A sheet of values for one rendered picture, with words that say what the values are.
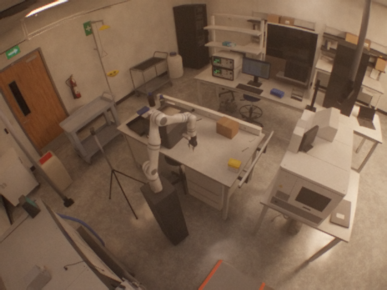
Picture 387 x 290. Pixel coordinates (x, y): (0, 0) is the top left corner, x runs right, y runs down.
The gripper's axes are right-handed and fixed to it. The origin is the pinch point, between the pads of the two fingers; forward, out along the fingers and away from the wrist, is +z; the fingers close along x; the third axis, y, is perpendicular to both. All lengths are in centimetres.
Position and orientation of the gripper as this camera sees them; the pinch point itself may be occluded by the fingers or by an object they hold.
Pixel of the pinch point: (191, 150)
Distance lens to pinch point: 185.0
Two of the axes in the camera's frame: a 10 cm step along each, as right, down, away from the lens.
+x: -6.7, -4.8, 5.7
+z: 0.8, 7.2, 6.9
